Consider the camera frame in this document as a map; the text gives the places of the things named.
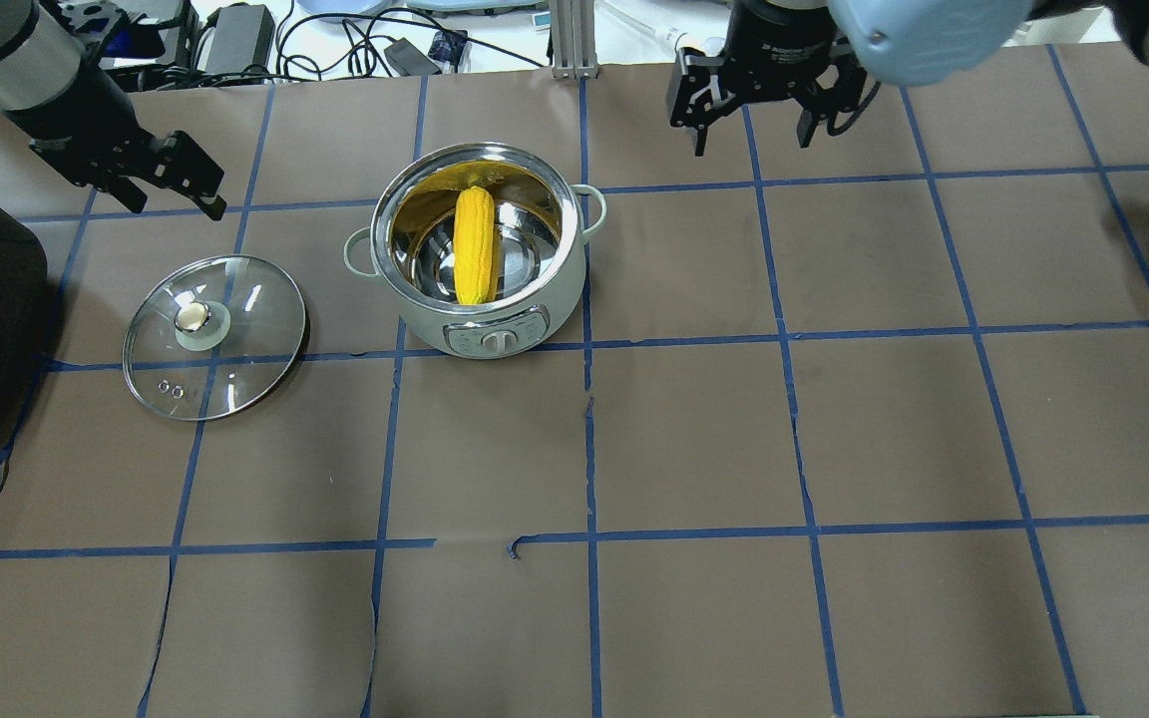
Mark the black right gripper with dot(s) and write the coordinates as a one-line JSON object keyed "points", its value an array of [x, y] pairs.
{"points": [[777, 38]]}

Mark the aluminium frame post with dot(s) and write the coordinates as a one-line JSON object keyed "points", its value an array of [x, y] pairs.
{"points": [[571, 36]]}

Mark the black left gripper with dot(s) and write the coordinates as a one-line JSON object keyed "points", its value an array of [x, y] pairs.
{"points": [[74, 112]]}

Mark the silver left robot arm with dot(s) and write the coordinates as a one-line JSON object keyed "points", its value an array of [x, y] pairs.
{"points": [[43, 43]]}

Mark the pale green electric pot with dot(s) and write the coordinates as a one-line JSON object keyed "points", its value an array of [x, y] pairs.
{"points": [[543, 224]]}

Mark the black laptop power brick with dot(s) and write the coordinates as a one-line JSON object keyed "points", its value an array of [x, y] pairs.
{"points": [[239, 45]]}

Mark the yellow corn cob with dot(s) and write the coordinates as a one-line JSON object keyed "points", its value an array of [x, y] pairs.
{"points": [[474, 244]]}

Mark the glass pot lid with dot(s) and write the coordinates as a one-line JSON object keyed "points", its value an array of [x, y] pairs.
{"points": [[214, 338]]}

